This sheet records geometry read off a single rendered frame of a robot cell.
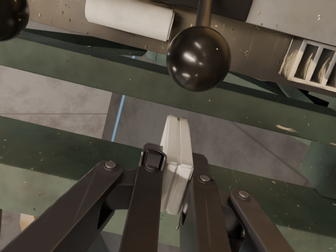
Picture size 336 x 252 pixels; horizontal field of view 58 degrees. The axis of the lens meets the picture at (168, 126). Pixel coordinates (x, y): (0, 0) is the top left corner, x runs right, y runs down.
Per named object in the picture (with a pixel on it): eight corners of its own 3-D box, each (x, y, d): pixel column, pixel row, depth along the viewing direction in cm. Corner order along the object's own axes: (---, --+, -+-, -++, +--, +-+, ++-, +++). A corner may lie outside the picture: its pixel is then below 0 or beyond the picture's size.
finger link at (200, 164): (191, 200, 13) (255, 215, 14) (187, 150, 18) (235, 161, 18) (182, 227, 14) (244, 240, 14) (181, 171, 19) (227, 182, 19)
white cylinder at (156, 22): (91, 20, 31) (168, 40, 31) (82, 22, 28) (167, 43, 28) (95, -12, 29) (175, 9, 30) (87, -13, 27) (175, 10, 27)
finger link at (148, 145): (152, 221, 14) (87, 207, 14) (158, 167, 19) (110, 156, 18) (159, 194, 13) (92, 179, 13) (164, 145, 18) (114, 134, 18)
